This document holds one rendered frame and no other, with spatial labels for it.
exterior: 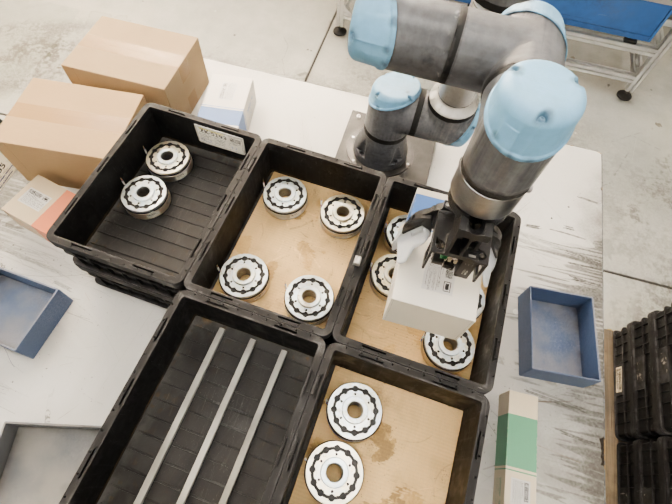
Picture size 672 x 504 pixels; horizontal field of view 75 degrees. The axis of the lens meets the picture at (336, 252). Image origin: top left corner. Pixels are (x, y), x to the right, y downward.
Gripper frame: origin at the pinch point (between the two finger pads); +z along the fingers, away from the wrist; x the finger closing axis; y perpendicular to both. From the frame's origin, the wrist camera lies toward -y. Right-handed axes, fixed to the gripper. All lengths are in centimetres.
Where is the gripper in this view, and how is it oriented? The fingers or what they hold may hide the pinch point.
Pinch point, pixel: (439, 257)
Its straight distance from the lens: 70.0
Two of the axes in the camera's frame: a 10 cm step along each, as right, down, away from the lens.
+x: 9.6, 2.6, -0.8
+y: -2.7, 8.5, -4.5
